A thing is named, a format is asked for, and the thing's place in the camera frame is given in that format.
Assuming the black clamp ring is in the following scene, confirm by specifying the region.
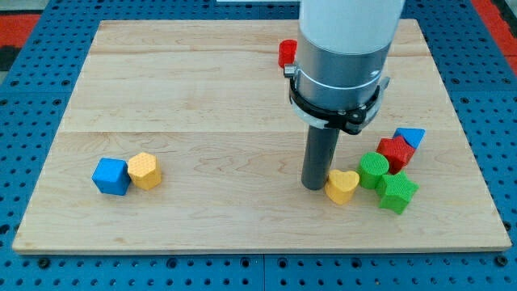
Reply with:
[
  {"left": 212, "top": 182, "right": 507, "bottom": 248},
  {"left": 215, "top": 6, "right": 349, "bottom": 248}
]
[{"left": 284, "top": 63, "right": 391, "bottom": 136}]

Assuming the green cylinder block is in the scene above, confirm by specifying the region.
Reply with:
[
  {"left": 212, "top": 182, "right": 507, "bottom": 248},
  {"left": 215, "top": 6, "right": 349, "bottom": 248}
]
[{"left": 357, "top": 152, "right": 389, "bottom": 189}]

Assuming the yellow hexagon block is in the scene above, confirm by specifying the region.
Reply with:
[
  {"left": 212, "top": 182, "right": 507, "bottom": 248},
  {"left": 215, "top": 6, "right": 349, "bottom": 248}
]
[{"left": 128, "top": 152, "right": 162, "bottom": 191}]

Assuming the yellow heart block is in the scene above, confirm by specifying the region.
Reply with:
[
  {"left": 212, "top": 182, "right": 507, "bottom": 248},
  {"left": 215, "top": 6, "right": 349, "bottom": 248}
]
[{"left": 324, "top": 170, "right": 359, "bottom": 205}]

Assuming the wooden board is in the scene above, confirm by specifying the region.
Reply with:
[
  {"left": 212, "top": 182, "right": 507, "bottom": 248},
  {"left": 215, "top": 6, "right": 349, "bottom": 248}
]
[{"left": 13, "top": 19, "right": 511, "bottom": 255}]

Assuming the green star block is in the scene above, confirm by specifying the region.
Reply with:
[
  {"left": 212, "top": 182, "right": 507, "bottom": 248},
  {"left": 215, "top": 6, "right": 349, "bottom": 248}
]
[{"left": 376, "top": 171, "right": 419, "bottom": 214}]

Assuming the blue triangle block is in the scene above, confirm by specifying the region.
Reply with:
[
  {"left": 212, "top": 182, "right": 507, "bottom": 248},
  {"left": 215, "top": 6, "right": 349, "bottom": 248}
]
[{"left": 393, "top": 128, "right": 426, "bottom": 149}]

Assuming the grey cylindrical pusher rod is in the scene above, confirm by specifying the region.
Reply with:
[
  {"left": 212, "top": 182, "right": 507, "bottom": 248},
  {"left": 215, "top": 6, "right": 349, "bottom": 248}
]
[{"left": 301, "top": 126, "right": 339, "bottom": 190}]

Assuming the red star block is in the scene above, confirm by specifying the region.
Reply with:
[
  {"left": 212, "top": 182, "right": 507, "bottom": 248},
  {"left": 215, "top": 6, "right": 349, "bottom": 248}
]
[{"left": 376, "top": 136, "right": 415, "bottom": 175}]

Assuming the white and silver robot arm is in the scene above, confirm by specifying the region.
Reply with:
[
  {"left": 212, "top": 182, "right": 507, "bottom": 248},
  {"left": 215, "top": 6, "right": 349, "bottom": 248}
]
[{"left": 296, "top": 0, "right": 405, "bottom": 111}]

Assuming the red cylinder block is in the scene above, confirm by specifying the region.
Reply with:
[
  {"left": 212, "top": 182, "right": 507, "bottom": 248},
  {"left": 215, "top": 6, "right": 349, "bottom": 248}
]
[{"left": 278, "top": 39, "right": 297, "bottom": 68}]

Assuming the blue cube block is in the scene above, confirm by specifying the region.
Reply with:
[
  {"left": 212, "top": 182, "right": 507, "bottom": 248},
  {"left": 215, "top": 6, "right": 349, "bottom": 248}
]
[{"left": 91, "top": 158, "right": 131, "bottom": 196}]

